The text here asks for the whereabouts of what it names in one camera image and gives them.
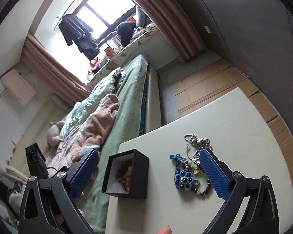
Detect pink printed quilt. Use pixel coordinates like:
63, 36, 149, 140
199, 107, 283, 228
43, 125, 101, 173

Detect dark hanging clothes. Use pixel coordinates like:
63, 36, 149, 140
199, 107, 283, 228
58, 14, 101, 60

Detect green printed quilt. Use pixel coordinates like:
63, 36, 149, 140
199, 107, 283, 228
59, 67, 125, 140

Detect beige cloth cover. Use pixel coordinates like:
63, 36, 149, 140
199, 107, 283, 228
1, 68, 38, 107

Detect dark grey wardrobe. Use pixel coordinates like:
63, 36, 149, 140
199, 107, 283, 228
158, 0, 293, 193

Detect curtain rod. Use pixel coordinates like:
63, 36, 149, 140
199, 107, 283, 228
53, 0, 94, 31

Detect person's right hand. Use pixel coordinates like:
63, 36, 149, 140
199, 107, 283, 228
156, 225, 173, 234

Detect beige fleece blanket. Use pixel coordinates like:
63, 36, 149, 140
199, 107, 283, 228
72, 93, 121, 158

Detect cardboard floor sheets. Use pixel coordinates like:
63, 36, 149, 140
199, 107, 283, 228
173, 58, 293, 193

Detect blue flower beaded bracelet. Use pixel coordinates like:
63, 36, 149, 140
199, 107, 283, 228
169, 153, 195, 191

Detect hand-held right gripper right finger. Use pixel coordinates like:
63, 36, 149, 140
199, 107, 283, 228
199, 147, 280, 234

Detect white bed frame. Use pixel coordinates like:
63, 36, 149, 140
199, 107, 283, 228
141, 63, 162, 135

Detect brown curtain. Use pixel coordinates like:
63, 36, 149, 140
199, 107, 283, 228
111, 0, 207, 63
21, 34, 93, 104

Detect window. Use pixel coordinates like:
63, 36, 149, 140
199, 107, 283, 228
72, 0, 138, 43

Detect black jewelry box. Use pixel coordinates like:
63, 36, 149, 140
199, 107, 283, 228
101, 148, 150, 199

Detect dark beaded bracelet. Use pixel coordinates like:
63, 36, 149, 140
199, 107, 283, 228
184, 158, 216, 197

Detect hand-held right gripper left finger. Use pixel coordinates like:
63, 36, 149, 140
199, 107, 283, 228
19, 149, 99, 234

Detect bed with green sheet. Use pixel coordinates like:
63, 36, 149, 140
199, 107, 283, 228
84, 54, 151, 234

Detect silver ball chain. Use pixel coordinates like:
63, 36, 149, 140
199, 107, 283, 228
184, 133, 212, 153

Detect grey pillow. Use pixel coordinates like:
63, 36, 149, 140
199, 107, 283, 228
135, 4, 147, 28

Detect printed windowsill mat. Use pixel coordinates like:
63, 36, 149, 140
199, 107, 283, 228
86, 22, 160, 89

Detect beige plush toy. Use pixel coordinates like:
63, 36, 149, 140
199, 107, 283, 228
46, 121, 65, 147

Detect dark bag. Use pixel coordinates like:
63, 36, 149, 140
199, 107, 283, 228
117, 21, 138, 47

